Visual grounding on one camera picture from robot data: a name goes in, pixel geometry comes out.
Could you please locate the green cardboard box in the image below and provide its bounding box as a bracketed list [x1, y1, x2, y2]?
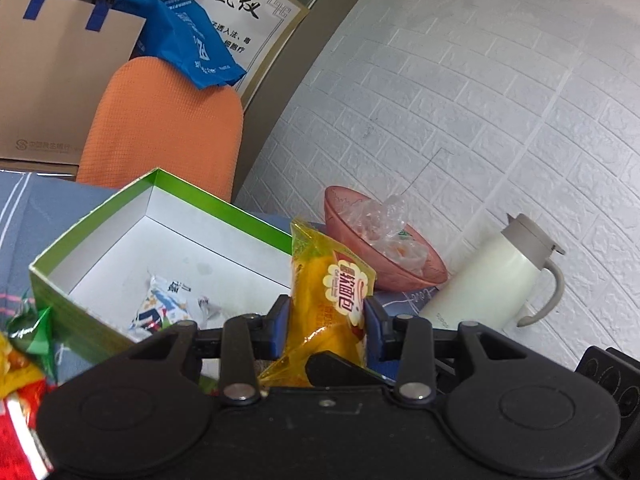
[29, 169, 292, 363]

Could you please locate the pink plastic bowl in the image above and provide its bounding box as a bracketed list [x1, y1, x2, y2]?
[324, 185, 448, 292]

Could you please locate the cream thermos jug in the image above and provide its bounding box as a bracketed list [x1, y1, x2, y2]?
[420, 214, 565, 330]

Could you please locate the small green candy packet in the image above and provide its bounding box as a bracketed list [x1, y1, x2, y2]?
[6, 304, 55, 379]

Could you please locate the blue tablecloth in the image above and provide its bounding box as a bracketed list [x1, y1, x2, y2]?
[0, 169, 452, 411]

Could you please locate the clear plastic bag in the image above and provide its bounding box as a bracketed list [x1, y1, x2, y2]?
[340, 195, 428, 276]

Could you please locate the blue fabric bag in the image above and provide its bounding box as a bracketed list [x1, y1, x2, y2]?
[105, 0, 246, 90]

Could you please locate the right orange chair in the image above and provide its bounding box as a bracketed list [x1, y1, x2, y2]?
[76, 56, 244, 202]

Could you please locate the brown paper bag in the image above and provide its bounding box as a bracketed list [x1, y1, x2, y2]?
[0, 0, 144, 165]

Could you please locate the yellow soft bread packet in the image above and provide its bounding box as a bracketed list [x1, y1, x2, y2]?
[259, 219, 376, 388]

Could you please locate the framed calligraphy poster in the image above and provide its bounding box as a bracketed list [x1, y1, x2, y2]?
[195, 0, 308, 105]

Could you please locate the white blue snack packet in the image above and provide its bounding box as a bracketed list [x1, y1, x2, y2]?
[128, 274, 226, 341]

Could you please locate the red spicy bean packet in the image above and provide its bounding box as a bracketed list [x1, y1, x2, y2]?
[0, 334, 57, 480]

